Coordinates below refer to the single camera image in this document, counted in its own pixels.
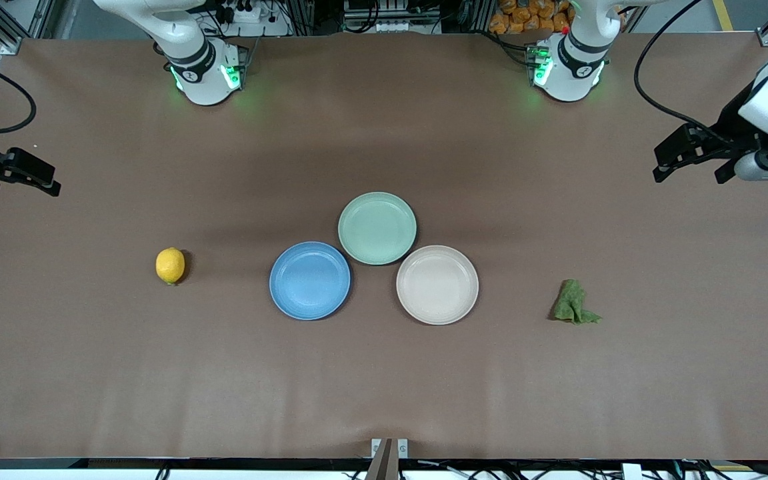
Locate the brown table mat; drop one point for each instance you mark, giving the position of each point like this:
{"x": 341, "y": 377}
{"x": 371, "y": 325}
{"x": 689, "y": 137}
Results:
{"x": 384, "y": 386}

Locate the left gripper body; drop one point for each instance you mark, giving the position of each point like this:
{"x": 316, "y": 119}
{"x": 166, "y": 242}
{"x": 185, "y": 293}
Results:
{"x": 730, "y": 126}

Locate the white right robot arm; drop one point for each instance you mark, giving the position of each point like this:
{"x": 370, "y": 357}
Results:
{"x": 200, "y": 73}

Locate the pile of orange packets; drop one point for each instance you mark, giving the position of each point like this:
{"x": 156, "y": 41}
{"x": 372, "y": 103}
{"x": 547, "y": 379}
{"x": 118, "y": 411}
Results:
{"x": 524, "y": 16}

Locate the white power strip with plugs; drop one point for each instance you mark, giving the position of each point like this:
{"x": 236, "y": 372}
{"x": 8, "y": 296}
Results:
{"x": 250, "y": 16}

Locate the yellow lemon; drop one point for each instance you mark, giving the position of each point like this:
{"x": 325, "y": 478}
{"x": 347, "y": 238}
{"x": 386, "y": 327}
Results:
{"x": 170, "y": 265}

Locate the beige round plate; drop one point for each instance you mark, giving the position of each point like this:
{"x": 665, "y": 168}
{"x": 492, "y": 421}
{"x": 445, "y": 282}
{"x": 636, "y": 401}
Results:
{"x": 437, "y": 284}

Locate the white socket strip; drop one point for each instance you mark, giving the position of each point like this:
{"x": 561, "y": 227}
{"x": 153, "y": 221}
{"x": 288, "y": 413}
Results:
{"x": 390, "y": 13}

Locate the blue round plate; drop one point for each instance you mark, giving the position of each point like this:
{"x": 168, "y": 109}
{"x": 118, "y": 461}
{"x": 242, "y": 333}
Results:
{"x": 309, "y": 280}

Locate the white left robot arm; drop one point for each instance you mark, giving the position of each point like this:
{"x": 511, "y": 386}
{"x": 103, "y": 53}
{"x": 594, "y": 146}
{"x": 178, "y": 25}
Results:
{"x": 574, "y": 66}

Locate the mint green round plate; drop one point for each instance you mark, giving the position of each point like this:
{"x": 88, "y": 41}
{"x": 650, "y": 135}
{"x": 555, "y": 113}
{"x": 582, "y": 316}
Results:
{"x": 377, "y": 228}

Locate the green lettuce leaf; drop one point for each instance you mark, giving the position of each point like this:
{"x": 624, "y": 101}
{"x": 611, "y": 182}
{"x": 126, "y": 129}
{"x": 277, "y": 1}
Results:
{"x": 570, "y": 303}

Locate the metal bracket on table edge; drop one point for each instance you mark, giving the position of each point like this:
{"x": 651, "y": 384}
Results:
{"x": 389, "y": 456}

